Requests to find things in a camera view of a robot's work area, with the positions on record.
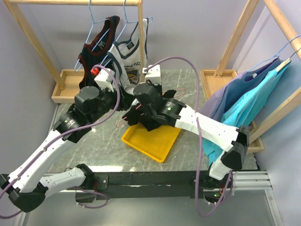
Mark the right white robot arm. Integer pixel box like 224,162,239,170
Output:
134,83,249,187

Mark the yellow plastic tray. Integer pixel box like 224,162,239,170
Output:
121,123,181,163

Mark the white grey basketball jersey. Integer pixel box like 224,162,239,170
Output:
107,18,149,95

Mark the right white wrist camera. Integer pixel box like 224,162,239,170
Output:
142,65,161,85

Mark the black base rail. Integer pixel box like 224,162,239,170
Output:
65,170,236,201

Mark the purple cable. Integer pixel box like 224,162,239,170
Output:
144,56,233,217
0,65,122,218

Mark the turquoise shirt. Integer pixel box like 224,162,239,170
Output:
203,61,291,168

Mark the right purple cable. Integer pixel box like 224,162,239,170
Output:
144,56,233,217

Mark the right wooden clothes rack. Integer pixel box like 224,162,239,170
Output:
200,0,301,153

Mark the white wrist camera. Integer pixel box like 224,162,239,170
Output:
142,65,161,85
90,68,115,92

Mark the purple shirt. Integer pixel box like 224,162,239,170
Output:
199,58,283,121

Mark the navy maroon basketball jersey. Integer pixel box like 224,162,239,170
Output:
78,16,120,89

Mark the blue hanger under navy jersey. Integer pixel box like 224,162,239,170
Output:
73,0,113,73

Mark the wooden hanger on right rack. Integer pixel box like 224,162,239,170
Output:
275,58,291,72

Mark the blue hanger on right rack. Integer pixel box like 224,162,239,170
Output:
247,35,300,72

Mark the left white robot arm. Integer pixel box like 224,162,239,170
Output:
0,86,123,213

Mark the blue hanger under white jersey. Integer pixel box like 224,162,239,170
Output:
100,0,153,70

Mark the black tank top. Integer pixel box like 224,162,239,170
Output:
122,89,178,131

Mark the left wooden clothes rack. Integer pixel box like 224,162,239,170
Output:
3,0,145,104

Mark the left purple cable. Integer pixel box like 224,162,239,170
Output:
0,65,122,218

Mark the wooden clothes rack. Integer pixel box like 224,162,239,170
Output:
200,0,301,153
3,0,145,104

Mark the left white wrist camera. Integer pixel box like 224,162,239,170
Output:
90,68,115,92

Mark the pink wire hanger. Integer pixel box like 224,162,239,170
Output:
116,88,186,128

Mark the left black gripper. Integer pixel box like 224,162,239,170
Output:
88,82,136,124

